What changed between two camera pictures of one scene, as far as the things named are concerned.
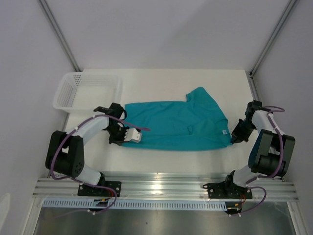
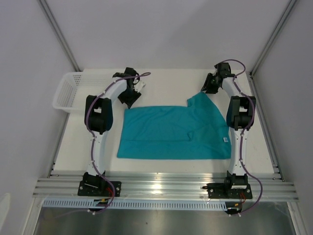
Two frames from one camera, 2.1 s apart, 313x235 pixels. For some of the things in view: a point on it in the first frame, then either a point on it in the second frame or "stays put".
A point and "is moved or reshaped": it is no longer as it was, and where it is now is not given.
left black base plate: (87, 191) stays put
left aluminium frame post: (57, 30) stays put
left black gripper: (119, 141) to (129, 102)
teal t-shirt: (197, 124) is moved or reshaped
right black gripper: (237, 137) to (206, 86)
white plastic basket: (82, 92) stays put
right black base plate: (222, 191) stays put
